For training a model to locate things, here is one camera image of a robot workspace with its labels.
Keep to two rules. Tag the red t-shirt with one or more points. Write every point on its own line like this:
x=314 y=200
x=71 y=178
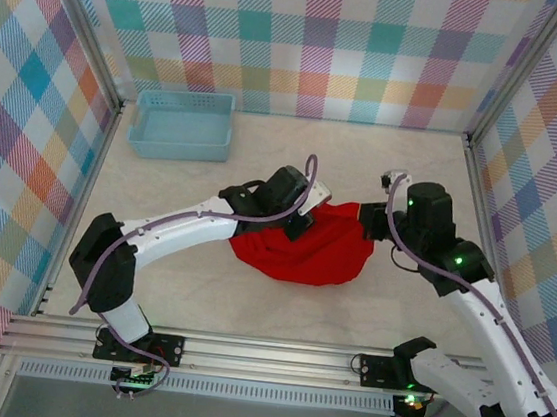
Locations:
x=312 y=263

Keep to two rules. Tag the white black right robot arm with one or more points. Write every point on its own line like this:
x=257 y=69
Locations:
x=486 y=333

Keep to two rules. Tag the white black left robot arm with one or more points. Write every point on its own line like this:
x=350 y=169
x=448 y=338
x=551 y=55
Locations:
x=180 y=232

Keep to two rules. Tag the light blue plastic basket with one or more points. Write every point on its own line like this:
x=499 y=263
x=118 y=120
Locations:
x=182 y=127

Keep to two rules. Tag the right controller circuit board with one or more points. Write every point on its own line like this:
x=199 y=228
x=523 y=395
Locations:
x=410 y=402

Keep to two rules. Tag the controller circuit board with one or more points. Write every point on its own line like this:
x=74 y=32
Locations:
x=410 y=402
x=133 y=377

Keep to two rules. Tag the left controller circuit board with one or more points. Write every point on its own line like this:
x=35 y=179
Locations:
x=133 y=377

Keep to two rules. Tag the aluminium side rail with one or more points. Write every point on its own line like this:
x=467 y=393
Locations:
x=104 y=148
x=481 y=216

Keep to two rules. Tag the wide aluminium mounting rail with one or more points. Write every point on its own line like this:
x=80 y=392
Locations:
x=266 y=358

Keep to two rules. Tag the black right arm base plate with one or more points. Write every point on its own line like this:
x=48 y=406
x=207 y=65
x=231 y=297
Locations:
x=376 y=370

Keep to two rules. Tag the aluminium frame post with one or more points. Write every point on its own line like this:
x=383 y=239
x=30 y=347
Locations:
x=78 y=24
x=525 y=70

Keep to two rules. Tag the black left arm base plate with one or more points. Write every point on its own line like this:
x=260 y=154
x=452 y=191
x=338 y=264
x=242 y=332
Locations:
x=167 y=347

